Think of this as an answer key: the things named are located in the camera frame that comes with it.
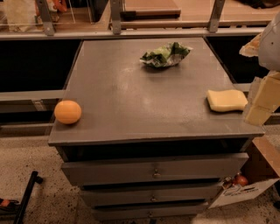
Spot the middle drawer brass knob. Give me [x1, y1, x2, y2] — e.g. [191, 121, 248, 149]
[150, 195, 158, 202]

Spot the metal railing frame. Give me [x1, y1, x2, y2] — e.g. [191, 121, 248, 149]
[0, 0, 280, 40]

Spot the black metal stand leg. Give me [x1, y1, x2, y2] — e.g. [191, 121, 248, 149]
[13, 171, 43, 224]

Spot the orange fruit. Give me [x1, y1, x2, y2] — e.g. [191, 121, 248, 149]
[54, 101, 81, 124]

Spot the drawer brass knob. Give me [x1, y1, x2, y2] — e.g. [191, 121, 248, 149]
[150, 195, 158, 202]
[152, 170, 161, 179]

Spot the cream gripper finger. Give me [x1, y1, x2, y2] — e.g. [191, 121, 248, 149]
[253, 71, 280, 112]
[243, 103, 273, 126]

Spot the cardboard box with items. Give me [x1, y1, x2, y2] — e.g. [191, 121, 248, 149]
[210, 136, 280, 208]

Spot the grey drawer cabinet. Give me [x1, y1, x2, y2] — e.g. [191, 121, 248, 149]
[49, 38, 263, 221]

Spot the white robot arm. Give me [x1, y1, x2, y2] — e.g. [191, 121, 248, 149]
[245, 12, 280, 126]

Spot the top drawer brass knob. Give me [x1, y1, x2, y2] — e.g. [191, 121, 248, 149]
[152, 170, 161, 179]

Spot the green white chip bag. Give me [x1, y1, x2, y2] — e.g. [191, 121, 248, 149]
[140, 42, 192, 68]

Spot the yellow sponge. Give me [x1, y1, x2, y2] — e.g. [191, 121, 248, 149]
[206, 89, 248, 112]

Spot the red onion in box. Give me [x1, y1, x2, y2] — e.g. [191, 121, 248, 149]
[234, 173, 249, 186]

